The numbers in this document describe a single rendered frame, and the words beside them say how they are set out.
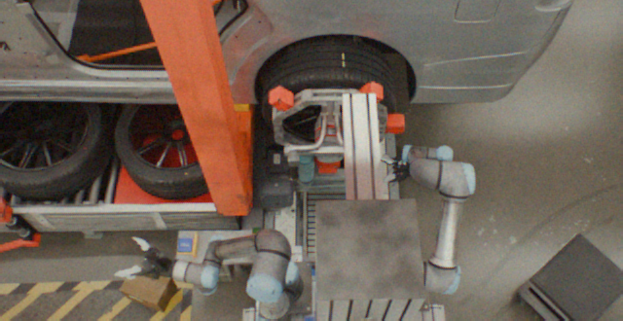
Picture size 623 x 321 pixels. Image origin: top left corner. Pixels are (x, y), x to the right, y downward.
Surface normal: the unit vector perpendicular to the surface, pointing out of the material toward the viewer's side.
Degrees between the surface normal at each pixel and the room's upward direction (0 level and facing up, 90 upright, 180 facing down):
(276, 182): 0
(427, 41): 90
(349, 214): 0
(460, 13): 90
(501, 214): 0
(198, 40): 90
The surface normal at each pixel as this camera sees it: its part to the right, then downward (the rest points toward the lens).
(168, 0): 0.01, 0.88
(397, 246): 0.01, -0.48
